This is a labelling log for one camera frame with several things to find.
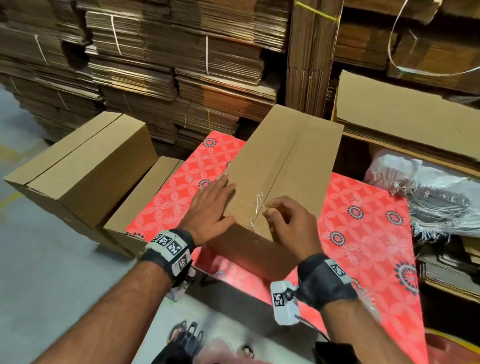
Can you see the low pile of cardboard sheets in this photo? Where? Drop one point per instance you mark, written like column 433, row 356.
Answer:
column 450, row 270

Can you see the red patterned table cloth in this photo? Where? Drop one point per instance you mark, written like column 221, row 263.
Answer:
column 360, row 240

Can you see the white woven sack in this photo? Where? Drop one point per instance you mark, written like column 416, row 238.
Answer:
column 427, row 199

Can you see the person's right forearm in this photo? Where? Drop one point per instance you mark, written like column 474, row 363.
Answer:
column 364, row 337

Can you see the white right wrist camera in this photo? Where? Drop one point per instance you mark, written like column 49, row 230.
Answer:
column 283, row 301

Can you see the person's right hand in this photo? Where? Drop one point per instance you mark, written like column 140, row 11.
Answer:
column 296, row 229

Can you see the wall of cardboard stacks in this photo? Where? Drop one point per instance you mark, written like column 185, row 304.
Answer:
column 150, row 67

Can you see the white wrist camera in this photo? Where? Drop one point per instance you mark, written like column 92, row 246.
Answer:
column 283, row 301
column 180, row 289

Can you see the person's left forearm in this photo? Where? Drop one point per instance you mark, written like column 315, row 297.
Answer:
column 112, row 322

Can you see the red plastic stool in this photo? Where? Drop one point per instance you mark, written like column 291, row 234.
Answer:
column 450, row 351

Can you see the yellow-tied cardboard bundle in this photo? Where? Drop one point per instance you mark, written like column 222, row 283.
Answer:
column 311, row 52

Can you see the person's left hand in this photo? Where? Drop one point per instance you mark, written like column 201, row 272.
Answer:
column 206, row 214

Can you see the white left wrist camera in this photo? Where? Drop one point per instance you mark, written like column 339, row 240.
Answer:
column 180, row 289

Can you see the clear packing tape strip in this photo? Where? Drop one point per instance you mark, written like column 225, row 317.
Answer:
column 259, row 208

